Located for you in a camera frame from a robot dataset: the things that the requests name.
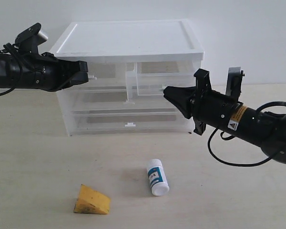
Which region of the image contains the yellow cheese wedge sponge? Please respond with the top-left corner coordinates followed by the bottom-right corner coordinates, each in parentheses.
top-left (73, 184), bottom-right (111, 215)

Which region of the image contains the wide clear drawer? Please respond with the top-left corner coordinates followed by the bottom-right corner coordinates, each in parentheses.
top-left (74, 112), bottom-right (194, 132)
top-left (57, 90), bottom-right (174, 112)

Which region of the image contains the white pill bottle blue label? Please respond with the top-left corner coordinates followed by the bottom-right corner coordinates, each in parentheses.
top-left (147, 159), bottom-right (170, 197)

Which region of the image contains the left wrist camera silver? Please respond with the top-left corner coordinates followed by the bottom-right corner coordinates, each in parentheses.
top-left (14, 22), bottom-right (49, 54)

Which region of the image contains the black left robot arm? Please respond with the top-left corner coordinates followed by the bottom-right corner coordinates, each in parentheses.
top-left (0, 52), bottom-right (89, 92)

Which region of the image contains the middle wide clear drawer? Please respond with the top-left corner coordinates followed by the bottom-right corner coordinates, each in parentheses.
top-left (57, 90), bottom-right (174, 112)

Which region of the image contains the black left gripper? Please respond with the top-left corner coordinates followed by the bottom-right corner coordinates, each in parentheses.
top-left (19, 52), bottom-right (89, 92)

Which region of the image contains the bottom wide clear drawer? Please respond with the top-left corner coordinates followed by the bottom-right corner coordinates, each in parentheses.
top-left (74, 112), bottom-right (194, 132)

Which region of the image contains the white plastic drawer cabinet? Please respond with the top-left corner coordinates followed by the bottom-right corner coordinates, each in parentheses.
top-left (50, 19), bottom-right (204, 136)

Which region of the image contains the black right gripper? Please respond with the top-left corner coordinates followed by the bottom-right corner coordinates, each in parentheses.
top-left (163, 69), bottom-right (231, 135)

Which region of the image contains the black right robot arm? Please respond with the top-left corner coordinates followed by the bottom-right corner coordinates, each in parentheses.
top-left (163, 67), bottom-right (286, 167)

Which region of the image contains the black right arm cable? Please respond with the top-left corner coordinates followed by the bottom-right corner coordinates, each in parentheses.
top-left (207, 101), bottom-right (286, 167)

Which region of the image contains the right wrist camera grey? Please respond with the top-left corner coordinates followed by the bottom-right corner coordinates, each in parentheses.
top-left (225, 67), bottom-right (245, 101)

